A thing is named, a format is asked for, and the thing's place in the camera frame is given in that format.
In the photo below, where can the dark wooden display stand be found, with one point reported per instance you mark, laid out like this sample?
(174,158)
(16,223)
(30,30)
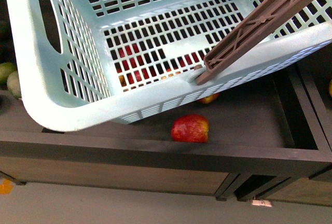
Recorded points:
(268,130)

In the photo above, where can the red apple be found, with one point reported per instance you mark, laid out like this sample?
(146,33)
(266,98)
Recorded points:
(190,129)
(208,99)

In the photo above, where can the light blue plastic basket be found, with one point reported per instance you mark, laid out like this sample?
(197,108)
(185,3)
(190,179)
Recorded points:
(126,60)

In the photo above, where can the red apple front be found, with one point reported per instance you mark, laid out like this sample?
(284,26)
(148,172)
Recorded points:
(190,129)

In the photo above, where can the green mango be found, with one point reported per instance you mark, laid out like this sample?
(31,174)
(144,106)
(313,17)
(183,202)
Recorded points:
(6,69)
(13,85)

